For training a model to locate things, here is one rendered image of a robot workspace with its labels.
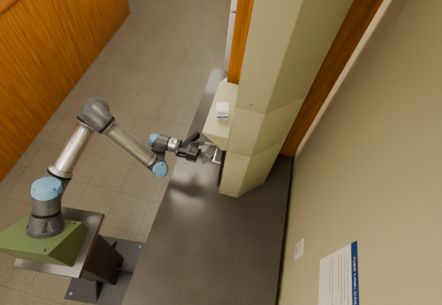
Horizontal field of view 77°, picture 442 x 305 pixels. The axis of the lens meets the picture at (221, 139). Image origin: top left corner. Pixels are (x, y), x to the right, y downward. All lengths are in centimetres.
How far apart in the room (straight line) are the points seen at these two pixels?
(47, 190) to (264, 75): 103
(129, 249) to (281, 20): 219
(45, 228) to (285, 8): 128
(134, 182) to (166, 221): 123
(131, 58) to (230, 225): 278
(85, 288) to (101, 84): 215
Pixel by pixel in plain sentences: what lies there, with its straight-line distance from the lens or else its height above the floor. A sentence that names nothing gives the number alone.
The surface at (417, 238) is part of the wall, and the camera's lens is 69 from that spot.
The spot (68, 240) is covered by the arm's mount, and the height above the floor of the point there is 110.
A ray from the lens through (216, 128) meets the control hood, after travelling 118.
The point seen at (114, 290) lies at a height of 2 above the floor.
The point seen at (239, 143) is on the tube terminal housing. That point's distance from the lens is 117.
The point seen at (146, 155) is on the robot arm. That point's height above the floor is 130.
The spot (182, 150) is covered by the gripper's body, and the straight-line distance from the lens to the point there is 146.
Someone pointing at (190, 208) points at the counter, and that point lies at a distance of 162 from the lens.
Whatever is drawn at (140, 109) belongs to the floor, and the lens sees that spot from 326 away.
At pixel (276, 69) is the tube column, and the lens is 85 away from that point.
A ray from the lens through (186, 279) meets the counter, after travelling 154.
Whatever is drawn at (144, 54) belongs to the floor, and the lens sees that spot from 390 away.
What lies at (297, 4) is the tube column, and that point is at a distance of 74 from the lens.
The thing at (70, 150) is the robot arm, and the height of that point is 128.
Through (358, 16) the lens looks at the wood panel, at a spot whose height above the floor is 192.
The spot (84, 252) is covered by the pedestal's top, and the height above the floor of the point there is 94.
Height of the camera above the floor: 247
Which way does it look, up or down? 56 degrees down
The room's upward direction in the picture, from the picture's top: 8 degrees clockwise
